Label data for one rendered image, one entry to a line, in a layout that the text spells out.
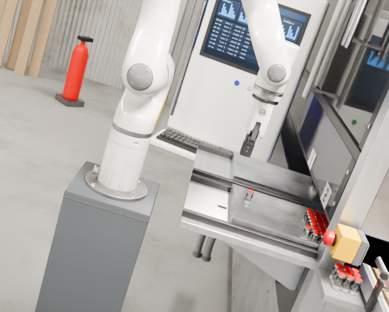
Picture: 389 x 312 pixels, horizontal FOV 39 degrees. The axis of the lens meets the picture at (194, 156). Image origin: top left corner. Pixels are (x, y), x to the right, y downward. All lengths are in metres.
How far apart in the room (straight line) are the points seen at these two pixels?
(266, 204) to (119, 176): 0.52
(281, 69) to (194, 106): 1.13
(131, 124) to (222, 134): 1.00
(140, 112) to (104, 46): 4.57
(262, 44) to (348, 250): 0.56
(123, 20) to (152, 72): 4.59
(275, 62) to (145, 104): 0.40
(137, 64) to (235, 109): 1.06
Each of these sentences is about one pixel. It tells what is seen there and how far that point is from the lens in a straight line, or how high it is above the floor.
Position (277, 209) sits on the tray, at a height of 0.88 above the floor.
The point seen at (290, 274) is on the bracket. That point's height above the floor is 0.78.
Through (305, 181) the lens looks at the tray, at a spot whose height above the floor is 0.89.
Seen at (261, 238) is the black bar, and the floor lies 0.89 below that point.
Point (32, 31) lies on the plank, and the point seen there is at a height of 0.44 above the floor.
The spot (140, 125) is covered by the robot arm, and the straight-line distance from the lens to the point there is 1.52.
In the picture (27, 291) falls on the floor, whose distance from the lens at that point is 2.59.
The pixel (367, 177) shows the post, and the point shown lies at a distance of 1.48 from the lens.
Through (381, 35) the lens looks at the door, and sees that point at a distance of 1.77.
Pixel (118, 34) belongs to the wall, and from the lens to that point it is 6.03.
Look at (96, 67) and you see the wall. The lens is 6.14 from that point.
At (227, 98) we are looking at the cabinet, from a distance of 2.43.
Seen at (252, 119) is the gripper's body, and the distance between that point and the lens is 1.48.
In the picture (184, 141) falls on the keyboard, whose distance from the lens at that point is 2.33.
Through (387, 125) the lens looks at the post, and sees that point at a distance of 1.45.
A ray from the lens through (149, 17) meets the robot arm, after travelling 1.47.
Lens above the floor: 1.55
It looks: 19 degrees down
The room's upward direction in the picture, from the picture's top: 18 degrees clockwise
